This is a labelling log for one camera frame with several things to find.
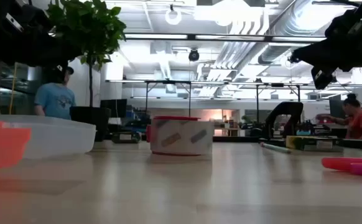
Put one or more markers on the black ceiling camera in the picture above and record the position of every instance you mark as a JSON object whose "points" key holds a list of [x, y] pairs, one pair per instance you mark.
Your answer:
{"points": [[194, 55]]}

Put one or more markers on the black bracket stand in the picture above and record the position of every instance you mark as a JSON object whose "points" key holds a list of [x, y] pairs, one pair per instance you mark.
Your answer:
{"points": [[285, 109]]}

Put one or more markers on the orange highlighter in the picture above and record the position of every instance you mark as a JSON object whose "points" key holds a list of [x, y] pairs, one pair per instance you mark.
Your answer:
{"points": [[336, 163]]}

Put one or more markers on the black computer monitor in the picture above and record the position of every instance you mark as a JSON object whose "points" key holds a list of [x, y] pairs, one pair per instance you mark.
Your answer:
{"points": [[114, 107]]}

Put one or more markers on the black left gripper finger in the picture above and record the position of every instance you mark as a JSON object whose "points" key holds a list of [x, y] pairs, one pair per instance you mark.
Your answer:
{"points": [[59, 56]]}

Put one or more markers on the red tape dispenser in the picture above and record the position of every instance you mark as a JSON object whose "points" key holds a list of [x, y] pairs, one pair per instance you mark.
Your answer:
{"points": [[181, 137]]}

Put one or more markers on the clear plastic box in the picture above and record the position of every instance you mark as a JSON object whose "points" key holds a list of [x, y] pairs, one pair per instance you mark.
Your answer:
{"points": [[59, 137]]}

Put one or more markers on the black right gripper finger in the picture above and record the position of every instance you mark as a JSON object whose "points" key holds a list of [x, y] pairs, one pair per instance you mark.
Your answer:
{"points": [[314, 57]]}

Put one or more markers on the green yellow crayon box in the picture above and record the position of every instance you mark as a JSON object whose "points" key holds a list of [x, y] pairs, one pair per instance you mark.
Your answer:
{"points": [[311, 143]]}

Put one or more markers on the black overhead beam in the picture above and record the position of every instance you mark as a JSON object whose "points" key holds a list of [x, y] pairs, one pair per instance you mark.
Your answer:
{"points": [[230, 37]]}

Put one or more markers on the orange plastic lid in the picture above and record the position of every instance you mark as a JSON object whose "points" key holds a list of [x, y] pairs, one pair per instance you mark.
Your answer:
{"points": [[0, 146]]}

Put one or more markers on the black aluminium rig frame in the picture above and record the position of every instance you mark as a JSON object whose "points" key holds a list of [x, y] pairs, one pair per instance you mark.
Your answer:
{"points": [[237, 139]]}

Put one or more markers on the green potted plant black pot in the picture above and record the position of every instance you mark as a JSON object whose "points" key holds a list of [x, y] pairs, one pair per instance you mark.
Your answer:
{"points": [[90, 31]]}

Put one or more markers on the black metal frame table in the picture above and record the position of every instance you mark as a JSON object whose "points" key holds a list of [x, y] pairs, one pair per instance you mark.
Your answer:
{"points": [[168, 82], [277, 84]]}

